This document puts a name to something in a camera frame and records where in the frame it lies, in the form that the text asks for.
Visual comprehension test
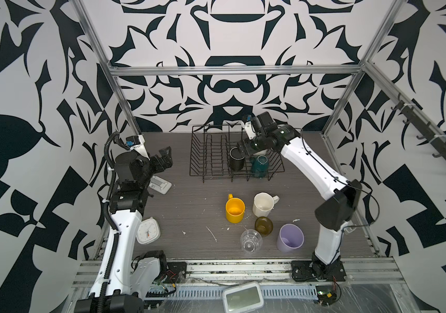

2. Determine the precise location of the dark green mug white inside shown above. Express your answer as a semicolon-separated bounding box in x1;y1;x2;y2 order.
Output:
251;155;269;178

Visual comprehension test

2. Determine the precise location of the black mug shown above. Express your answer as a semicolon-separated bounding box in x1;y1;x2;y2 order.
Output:
228;147;246;172

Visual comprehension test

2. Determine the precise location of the black wire dish rack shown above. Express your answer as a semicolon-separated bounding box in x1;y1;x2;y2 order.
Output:
189;123;285;182

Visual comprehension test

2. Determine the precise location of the cream white mug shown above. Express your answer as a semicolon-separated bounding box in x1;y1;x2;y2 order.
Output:
252;192;280;217

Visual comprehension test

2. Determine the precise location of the yellow mug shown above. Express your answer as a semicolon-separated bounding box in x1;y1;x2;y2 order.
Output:
225;194;246;224

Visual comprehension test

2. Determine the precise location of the white mug red inside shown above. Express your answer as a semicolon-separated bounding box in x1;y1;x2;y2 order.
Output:
254;149;268;156

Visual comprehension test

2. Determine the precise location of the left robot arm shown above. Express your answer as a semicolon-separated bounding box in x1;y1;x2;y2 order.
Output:
74;132;173;312

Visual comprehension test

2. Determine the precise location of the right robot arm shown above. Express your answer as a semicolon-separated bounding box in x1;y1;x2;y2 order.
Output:
237;112;362;280

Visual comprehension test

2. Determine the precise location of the white rectangular device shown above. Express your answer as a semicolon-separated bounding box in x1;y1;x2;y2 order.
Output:
149;176;172;195

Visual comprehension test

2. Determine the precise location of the square white clock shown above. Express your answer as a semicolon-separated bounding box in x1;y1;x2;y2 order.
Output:
136;217;161;245

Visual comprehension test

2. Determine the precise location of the olive glass cup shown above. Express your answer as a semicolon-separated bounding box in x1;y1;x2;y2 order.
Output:
254;216;274;237

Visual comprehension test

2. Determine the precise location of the clear glass cup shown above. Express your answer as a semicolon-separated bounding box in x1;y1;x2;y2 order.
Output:
241;230;263;254

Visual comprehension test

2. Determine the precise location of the lilac plastic cup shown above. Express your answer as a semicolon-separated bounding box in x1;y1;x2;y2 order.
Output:
276;224;305;253

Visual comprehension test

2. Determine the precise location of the small circuit board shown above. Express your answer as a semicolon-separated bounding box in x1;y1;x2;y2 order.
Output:
316;284;342;307

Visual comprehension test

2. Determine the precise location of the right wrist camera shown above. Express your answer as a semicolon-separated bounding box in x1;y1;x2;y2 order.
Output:
241;115;256;140

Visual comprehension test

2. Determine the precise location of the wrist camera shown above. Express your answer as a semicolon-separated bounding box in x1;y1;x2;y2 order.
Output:
126;134;149;159
241;115;256;140

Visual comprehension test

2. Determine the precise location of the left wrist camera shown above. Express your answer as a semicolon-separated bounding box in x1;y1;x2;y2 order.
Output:
126;134;149;159

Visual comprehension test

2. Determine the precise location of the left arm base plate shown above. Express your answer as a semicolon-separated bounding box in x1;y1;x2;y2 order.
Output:
164;262;187;284

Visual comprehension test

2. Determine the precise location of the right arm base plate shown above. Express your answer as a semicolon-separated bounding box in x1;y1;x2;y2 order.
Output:
291;260;346;282

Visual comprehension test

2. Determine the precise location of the black wall hook rail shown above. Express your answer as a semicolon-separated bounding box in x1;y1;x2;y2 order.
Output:
392;93;446;161

